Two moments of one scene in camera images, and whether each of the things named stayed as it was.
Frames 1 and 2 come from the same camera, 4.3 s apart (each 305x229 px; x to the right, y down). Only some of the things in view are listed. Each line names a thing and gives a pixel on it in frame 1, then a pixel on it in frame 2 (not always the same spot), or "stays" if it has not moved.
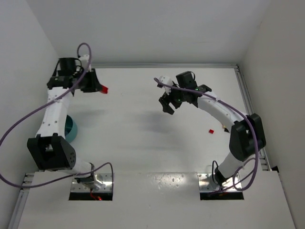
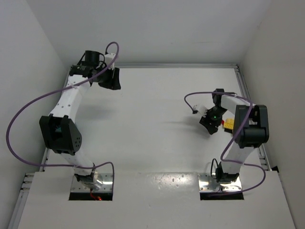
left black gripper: (90, 80) to (110, 78)
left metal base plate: (104, 178) stays
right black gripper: (171, 99) to (209, 122)
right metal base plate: (206, 182) stays
